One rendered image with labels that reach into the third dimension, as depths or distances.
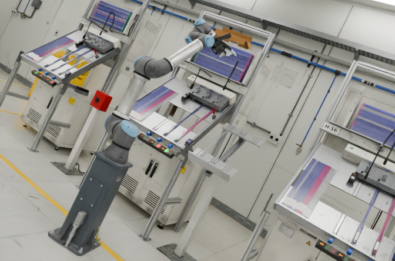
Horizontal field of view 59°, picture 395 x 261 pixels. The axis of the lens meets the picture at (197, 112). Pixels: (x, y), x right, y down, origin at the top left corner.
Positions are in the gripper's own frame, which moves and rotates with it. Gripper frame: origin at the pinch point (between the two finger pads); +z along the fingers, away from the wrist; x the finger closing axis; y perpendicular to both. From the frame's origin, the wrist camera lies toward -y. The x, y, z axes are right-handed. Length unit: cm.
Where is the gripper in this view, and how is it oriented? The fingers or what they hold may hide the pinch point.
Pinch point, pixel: (232, 56)
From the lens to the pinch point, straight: 249.2
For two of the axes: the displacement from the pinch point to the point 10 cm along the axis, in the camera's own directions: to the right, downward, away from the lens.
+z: 6.7, 6.7, 3.2
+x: 3.5, 0.9, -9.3
